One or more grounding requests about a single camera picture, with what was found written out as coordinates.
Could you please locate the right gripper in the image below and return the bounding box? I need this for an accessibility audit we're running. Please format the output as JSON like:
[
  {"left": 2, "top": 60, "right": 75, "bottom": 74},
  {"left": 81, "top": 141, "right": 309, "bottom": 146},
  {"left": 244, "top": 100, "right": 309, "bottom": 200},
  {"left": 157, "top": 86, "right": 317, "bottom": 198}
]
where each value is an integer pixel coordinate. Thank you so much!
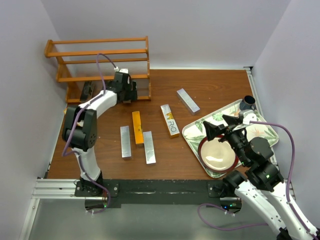
[{"left": 202, "top": 114, "right": 249, "bottom": 165}]

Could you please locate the black toothpaste box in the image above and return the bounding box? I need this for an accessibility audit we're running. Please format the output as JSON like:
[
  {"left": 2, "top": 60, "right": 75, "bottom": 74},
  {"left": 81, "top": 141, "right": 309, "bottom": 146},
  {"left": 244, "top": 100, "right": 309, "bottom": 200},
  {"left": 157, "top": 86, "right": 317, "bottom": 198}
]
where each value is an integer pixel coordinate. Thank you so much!
[
  {"left": 123, "top": 81, "right": 138, "bottom": 103},
  {"left": 79, "top": 81, "right": 95, "bottom": 103}
]

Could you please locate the orange toothpaste box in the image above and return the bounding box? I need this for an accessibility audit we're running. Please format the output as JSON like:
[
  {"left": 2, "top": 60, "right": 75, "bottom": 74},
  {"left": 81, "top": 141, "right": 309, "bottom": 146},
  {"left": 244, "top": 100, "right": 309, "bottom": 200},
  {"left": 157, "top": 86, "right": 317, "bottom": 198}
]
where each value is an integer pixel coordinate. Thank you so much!
[{"left": 132, "top": 111, "right": 144, "bottom": 146}]

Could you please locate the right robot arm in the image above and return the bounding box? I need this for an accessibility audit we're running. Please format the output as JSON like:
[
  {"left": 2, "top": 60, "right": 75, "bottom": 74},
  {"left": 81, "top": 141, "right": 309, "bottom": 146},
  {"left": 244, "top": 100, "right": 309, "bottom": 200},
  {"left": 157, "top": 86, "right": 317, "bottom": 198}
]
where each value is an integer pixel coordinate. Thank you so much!
[{"left": 203, "top": 110, "right": 320, "bottom": 240}]

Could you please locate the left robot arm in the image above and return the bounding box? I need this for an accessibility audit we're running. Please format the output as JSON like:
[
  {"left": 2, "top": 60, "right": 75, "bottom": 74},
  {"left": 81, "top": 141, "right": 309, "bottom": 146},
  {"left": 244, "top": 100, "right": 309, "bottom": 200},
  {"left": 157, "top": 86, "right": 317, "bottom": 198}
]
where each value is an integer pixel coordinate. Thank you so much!
[{"left": 62, "top": 68, "right": 138, "bottom": 196}]

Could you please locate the orange wooden three-tier shelf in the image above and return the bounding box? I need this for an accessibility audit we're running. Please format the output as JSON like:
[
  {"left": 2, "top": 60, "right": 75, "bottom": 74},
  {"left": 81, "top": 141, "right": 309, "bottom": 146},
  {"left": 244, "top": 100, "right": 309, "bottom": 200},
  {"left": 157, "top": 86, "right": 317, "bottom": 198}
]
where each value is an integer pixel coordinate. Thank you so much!
[{"left": 44, "top": 36, "right": 151, "bottom": 104}]

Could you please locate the red rimmed cream plate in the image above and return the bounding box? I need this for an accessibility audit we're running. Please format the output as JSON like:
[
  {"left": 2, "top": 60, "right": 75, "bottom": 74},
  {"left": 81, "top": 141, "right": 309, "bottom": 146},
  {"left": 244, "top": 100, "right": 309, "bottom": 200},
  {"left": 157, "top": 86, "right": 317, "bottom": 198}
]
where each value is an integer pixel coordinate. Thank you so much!
[{"left": 197, "top": 135, "right": 239, "bottom": 173}]

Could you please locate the dark blue mug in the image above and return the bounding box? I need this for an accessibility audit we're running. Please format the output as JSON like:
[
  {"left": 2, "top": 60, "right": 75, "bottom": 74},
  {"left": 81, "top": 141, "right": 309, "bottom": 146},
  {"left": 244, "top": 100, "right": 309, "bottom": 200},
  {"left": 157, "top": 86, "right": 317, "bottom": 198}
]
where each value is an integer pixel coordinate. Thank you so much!
[{"left": 239, "top": 95, "right": 256, "bottom": 111}]

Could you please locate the silver gold R&O toothpaste box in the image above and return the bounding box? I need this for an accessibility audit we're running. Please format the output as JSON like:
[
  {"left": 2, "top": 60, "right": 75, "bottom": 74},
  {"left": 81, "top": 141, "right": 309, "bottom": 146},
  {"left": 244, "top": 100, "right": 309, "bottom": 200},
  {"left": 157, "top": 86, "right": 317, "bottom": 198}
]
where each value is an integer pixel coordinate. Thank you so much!
[{"left": 160, "top": 104, "right": 180, "bottom": 138}]

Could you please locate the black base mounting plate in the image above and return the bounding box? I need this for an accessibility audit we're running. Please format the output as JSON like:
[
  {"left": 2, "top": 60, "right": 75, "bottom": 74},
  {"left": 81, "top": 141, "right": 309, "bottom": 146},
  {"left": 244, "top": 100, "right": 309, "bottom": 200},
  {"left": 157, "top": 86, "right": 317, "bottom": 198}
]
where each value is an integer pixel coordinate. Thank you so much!
[{"left": 73, "top": 179, "right": 240, "bottom": 210}]

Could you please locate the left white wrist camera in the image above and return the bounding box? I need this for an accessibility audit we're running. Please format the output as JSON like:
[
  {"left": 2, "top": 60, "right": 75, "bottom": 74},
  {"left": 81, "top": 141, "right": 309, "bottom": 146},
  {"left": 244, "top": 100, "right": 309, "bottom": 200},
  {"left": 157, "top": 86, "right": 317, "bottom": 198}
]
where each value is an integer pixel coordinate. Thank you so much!
[{"left": 113, "top": 66, "right": 129, "bottom": 74}]

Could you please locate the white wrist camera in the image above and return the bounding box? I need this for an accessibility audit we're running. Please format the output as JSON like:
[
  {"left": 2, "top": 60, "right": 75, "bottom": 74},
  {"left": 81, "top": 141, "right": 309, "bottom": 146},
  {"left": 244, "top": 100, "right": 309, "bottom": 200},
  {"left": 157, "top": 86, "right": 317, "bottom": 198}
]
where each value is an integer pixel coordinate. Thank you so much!
[
  {"left": 238, "top": 109, "right": 258, "bottom": 125},
  {"left": 113, "top": 66, "right": 129, "bottom": 74}
]

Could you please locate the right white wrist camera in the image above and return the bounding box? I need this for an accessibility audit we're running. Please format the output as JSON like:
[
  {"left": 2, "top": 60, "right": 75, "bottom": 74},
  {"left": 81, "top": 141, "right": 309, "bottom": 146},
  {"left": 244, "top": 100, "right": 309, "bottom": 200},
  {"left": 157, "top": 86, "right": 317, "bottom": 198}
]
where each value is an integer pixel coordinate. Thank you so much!
[{"left": 238, "top": 109, "right": 258, "bottom": 125}]

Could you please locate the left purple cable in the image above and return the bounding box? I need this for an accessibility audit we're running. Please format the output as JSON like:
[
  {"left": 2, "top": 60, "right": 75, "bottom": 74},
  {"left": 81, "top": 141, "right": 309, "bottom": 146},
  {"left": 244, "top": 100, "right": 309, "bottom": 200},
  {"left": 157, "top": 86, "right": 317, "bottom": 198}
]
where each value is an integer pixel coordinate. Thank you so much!
[{"left": 61, "top": 52, "right": 120, "bottom": 215}]

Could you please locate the aluminium frame rail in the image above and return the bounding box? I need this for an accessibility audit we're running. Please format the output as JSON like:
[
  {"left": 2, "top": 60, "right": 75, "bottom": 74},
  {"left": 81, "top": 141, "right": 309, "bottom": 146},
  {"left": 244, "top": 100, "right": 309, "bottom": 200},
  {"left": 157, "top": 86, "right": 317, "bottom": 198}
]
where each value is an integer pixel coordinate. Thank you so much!
[{"left": 19, "top": 178, "right": 102, "bottom": 240}]

